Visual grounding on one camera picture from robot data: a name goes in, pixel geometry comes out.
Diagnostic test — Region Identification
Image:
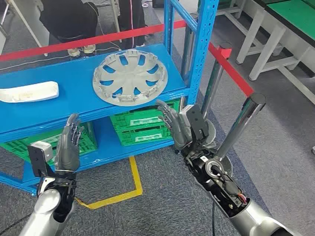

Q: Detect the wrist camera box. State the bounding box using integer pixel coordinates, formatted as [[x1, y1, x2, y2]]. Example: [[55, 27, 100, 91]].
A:
[[179, 103, 209, 142], [27, 141, 54, 178]]

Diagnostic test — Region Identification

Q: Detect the green plastic crate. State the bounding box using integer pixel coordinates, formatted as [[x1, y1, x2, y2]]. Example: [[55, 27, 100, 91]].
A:
[[117, 125, 174, 147], [110, 100, 181, 132], [0, 122, 98, 164]]

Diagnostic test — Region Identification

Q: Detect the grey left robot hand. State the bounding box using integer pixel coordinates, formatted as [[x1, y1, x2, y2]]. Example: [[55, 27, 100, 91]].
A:
[[54, 113, 85, 173]]

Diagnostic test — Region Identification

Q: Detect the short red barrier belt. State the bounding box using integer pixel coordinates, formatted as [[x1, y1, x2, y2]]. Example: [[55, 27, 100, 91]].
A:
[[208, 42, 254, 97]]

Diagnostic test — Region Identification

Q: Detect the blue metal shelf rack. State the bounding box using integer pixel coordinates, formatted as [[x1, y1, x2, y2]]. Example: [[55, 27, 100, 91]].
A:
[[0, 0, 220, 196]]

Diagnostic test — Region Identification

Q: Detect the long red barrier belt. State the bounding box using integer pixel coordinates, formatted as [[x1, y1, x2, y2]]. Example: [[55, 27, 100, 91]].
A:
[[0, 20, 187, 62]]

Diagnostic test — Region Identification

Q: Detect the yellow floor tape outline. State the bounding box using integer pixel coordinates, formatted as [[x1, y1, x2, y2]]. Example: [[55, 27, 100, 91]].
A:
[[75, 156, 144, 210]]

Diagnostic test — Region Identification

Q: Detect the white desk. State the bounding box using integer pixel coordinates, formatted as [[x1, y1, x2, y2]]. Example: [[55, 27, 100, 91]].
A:
[[0, 0, 50, 57]]

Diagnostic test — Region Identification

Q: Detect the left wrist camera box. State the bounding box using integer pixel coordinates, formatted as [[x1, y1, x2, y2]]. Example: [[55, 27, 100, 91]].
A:
[[27, 141, 54, 178]]

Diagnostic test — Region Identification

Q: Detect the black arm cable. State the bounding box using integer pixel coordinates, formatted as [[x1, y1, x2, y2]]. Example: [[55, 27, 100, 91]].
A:
[[0, 213, 31, 236], [211, 201, 217, 236]]

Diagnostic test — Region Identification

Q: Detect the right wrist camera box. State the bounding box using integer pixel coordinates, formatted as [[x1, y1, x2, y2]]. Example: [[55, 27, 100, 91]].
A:
[[179, 103, 209, 142]]

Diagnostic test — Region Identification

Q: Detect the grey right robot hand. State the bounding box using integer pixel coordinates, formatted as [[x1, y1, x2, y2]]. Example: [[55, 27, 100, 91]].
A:
[[156, 99, 195, 152]]

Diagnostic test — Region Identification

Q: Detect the chrome stanchion post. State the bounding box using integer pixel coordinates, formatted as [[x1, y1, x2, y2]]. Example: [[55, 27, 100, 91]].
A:
[[209, 92, 267, 178], [179, 13, 199, 112]]

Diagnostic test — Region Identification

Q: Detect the white workbench green top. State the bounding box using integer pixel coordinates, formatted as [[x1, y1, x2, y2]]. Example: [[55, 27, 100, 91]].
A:
[[216, 0, 315, 107]]

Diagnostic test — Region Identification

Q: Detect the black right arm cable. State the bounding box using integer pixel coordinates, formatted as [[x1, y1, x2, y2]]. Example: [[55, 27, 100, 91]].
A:
[[211, 201, 217, 236]]

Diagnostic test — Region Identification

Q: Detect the person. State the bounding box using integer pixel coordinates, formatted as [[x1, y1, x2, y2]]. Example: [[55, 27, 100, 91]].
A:
[[39, 0, 100, 57], [117, 0, 147, 50]]

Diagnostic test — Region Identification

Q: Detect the silver plastic wheel hubcap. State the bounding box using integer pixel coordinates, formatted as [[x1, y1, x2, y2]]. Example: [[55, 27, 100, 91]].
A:
[[92, 49, 168, 107]]

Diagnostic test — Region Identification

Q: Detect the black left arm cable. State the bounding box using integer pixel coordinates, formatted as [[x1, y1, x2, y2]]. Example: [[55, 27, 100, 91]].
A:
[[0, 213, 31, 236]]

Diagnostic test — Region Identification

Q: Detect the white curved plastic part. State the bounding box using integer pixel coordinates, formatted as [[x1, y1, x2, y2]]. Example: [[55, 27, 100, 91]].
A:
[[0, 81, 60, 104]]

